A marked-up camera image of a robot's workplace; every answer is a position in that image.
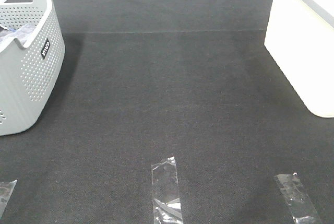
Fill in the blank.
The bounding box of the left clear tape strip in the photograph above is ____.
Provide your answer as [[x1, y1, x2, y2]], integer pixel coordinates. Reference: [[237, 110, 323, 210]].
[[0, 180, 17, 212]]

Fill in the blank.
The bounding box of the grey perforated laundry basket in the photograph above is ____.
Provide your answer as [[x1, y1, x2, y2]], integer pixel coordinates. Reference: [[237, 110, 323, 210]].
[[1, 0, 65, 136]]

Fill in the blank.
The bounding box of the black mat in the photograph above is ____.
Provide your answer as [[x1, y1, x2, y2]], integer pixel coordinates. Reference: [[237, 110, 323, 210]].
[[1, 0, 333, 223]]

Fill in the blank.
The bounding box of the grey-purple towel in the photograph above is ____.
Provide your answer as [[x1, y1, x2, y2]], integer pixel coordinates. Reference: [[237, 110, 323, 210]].
[[1, 24, 35, 52]]

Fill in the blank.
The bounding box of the clear tape strip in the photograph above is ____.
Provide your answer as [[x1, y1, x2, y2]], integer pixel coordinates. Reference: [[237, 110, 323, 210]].
[[151, 157, 184, 223], [274, 173, 322, 224], [0, 180, 17, 212]]

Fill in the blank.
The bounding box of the white plastic storage box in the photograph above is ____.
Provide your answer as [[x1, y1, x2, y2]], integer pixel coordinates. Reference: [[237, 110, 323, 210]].
[[264, 0, 333, 118]]

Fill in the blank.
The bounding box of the middle clear tape strip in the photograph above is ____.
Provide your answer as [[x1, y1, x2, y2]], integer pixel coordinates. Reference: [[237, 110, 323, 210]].
[[151, 157, 184, 223]]

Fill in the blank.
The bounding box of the right clear tape strip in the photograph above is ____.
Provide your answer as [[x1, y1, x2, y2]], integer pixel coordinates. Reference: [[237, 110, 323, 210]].
[[274, 173, 322, 224]]

